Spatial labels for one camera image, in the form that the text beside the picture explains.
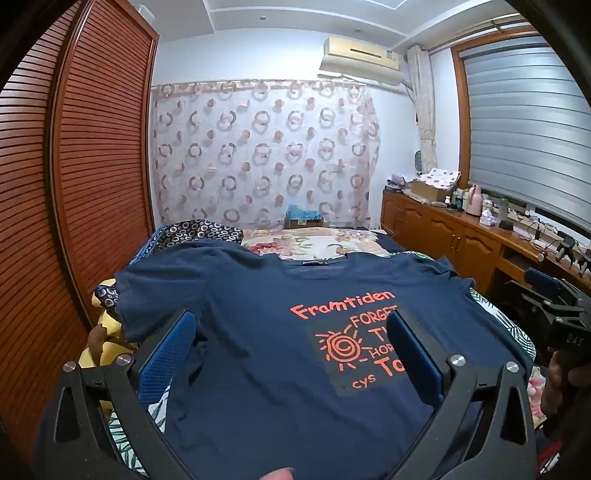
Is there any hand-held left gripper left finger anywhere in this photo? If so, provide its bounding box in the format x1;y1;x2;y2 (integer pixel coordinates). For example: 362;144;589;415
44;309;199;480

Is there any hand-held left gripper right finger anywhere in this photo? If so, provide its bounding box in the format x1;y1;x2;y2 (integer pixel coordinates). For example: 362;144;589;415
385;310;539;480

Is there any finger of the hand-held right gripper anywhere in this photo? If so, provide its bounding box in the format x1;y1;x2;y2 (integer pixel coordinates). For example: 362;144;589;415
524;268;578;304

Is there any navy blue t-shirt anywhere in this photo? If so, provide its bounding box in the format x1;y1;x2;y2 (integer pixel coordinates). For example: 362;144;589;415
113;240;536;480

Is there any person's right hand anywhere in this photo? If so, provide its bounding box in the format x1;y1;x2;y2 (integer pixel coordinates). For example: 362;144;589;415
540;350;572;417

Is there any palm leaf print blanket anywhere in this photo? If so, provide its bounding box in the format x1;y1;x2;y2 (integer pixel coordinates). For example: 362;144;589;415
92;286;536;480

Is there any wooden sideboard cabinet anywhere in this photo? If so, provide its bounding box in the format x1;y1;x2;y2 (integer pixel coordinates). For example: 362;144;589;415
381;189;591;296

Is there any navy circle print folded cloth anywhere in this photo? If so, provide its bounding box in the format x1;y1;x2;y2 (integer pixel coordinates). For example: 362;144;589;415
95;219;245;310

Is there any white dotted cloth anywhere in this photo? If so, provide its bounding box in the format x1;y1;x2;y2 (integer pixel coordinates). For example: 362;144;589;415
416;168;462;190

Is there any grey window blind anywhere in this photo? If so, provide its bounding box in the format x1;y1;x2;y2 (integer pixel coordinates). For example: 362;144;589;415
462;34;591;236

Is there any floral quilt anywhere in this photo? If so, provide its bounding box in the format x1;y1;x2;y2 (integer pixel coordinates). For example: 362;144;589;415
240;226;407;261

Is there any blue item on box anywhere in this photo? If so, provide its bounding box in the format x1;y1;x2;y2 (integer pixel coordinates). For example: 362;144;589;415
284;205;326;230

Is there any beige window curtain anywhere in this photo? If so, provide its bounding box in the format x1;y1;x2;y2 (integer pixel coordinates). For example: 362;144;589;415
406;44;439;174

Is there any wooden louvered wardrobe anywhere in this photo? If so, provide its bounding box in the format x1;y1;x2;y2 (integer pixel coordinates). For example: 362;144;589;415
0;0;160;462

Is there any circle patterned sheer curtain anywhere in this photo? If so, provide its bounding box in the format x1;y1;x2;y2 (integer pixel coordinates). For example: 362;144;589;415
150;78;382;229

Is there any beige wall air conditioner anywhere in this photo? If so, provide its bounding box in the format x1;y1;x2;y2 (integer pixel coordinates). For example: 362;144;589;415
318;36;402;86

